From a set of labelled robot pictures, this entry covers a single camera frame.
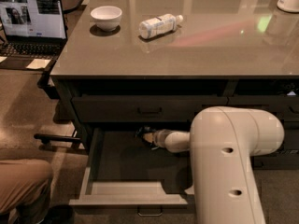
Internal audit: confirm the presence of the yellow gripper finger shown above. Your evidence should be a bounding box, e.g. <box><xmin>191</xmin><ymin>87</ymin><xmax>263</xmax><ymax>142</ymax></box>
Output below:
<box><xmin>142</xmin><ymin>133</ymin><xmax>154</xmax><ymax>143</ymax></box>

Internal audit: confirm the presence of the blue chip bag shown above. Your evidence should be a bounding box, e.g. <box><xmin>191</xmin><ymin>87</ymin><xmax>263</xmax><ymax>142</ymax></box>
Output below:
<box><xmin>135</xmin><ymin>126</ymin><xmax>158</xmax><ymax>150</ymax></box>

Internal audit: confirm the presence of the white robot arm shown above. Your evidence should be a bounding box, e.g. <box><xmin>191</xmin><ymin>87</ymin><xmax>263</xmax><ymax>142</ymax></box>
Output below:
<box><xmin>141</xmin><ymin>106</ymin><xmax>284</xmax><ymax>224</ymax></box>

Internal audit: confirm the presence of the closed top left drawer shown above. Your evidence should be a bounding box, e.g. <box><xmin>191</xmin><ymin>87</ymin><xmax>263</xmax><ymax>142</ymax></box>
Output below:
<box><xmin>72</xmin><ymin>95</ymin><xmax>228</xmax><ymax>122</ymax></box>

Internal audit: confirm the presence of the open middle drawer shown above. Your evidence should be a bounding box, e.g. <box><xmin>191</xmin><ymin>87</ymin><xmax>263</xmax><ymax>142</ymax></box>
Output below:
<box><xmin>70</xmin><ymin>129</ymin><xmax>195</xmax><ymax>217</ymax></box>

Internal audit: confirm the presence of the bottom right drawer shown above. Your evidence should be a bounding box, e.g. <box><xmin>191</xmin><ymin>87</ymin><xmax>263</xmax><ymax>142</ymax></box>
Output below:
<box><xmin>251</xmin><ymin>153</ymin><xmax>299</xmax><ymax>170</ymax></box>

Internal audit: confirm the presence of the top right drawer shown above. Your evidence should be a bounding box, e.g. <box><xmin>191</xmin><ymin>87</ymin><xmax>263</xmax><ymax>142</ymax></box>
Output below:
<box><xmin>228</xmin><ymin>95</ymin><xmax>299</xmax><ymax>122</ymax></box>

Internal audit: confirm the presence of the middle right drawer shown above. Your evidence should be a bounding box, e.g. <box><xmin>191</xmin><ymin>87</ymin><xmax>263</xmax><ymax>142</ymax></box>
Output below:
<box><xmin>283</xmin><ymin>130</ymin><xmax>299</xmax><ymax>150</ymax></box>

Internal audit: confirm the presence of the black chair base leg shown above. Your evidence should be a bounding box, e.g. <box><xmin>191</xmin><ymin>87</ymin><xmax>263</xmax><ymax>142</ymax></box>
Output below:
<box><xmin>34</xmin><ymin>133</ymin><xmax>81</xmax><ymax>145</ymax></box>

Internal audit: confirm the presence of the clear plastic water bottle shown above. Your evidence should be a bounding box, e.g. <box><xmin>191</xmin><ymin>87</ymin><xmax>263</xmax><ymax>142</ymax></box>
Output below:
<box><xmin>139</xmin><ymin>14</ymin><xmax>184</xmax><ymax>39</ymax></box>

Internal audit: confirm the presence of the white ceramic bowl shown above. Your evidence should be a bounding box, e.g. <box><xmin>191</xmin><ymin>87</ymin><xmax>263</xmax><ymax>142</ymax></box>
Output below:
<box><xmin>91</xmin><ymin>6</ymin><xmax>122</xmax><ymax>32</ymax></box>

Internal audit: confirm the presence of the person's leg in khaki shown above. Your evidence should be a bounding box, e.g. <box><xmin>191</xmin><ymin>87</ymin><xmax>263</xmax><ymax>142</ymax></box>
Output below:
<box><xmin>0</xmin><ymin>159</ymin><xmax>53</xmax><ymax>224</ymax></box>

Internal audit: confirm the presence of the white paper note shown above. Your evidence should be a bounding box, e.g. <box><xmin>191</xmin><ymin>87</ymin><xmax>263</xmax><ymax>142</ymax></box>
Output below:
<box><xmin>26</xmin><ymin>59</ymin><xmax>50</xmax><ymax>70</ymax></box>

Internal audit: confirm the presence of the open black laptop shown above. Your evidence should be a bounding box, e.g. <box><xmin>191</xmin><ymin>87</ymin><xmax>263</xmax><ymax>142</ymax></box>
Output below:
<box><xmin>0</xmin><ymin>0</ymin><xmax>67</xmax><ymax>60</ymax></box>

